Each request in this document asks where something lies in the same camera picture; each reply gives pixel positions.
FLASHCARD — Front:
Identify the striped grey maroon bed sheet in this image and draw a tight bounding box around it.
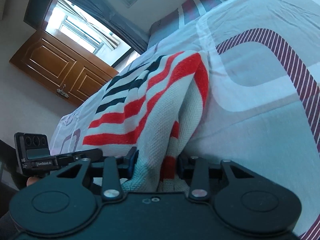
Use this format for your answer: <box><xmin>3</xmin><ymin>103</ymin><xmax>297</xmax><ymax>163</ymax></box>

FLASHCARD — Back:
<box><xmin>148</xmin><ymin>0</ymin><xmax>222</xmax><ymax>49</ymax></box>

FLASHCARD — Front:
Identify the grey left curtain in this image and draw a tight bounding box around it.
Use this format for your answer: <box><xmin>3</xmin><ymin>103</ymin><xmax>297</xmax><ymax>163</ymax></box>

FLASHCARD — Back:
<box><xmin>68</xmin><ymin>0</ymin><xmax>148</xmax><ymax>54</ymax></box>

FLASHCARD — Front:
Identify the brown wooden door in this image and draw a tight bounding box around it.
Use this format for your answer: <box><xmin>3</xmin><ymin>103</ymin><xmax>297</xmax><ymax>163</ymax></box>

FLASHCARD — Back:
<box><xmin>9</xmin><ymin>29</ymin><xmax>118</xmax><ymax>107</ymax></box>

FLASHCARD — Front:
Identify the metal door handle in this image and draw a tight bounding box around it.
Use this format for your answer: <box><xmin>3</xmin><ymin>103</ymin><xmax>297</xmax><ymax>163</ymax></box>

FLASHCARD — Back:
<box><xmin>56</xmin><ymin>84</ymin><xmax>69</xmax><ymax>98</ymax></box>

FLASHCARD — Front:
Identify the red black striped knit sweater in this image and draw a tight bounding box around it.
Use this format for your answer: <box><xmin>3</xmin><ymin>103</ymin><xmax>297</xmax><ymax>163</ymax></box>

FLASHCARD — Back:
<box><xmin>82</xmin><ymin>51</ymin><xmax>209</xmax><ymax>192</ymax></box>

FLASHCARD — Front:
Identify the person's left hand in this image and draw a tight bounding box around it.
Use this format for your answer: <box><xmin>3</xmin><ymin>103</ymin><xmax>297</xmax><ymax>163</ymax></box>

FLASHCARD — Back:
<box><xmin>26</xmin><ymin>177</ymin><xmax>39</xmax><ymax>186</ymax></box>

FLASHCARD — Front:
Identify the white patterned bed quilt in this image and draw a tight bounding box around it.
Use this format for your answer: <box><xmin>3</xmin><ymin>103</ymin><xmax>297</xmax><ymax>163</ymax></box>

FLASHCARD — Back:
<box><xmin>49</xmin><ymin>0</ymin><xmax>319</xmax><ymax>239</ymax></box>

